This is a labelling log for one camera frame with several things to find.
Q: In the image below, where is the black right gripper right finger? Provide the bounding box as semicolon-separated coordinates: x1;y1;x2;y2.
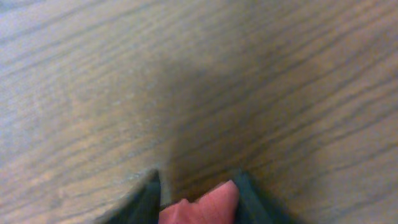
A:
233;170;295;224

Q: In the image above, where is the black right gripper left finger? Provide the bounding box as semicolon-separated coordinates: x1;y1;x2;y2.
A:
102;170;161;224

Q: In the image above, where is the orange-red t-shirt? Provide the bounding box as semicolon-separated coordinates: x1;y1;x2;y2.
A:
159;180;239;224

